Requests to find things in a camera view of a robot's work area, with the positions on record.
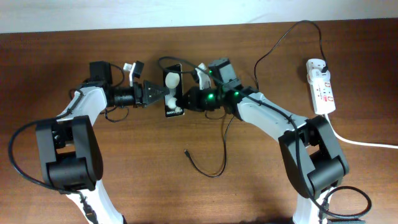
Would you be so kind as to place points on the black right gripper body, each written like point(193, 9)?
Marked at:
point(204, 101)

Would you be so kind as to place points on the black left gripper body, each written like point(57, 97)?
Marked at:
point(130, 96)

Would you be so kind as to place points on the black smartphone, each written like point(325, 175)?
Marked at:
point(173, 81)

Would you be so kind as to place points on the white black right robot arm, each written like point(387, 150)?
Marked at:
point(313, 159)

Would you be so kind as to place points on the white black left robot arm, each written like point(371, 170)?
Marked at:
point(69, 153)

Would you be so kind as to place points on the white USB charger plug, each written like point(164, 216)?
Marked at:
point(315, 71)

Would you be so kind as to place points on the white power strip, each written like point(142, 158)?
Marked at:
point(322, 98)

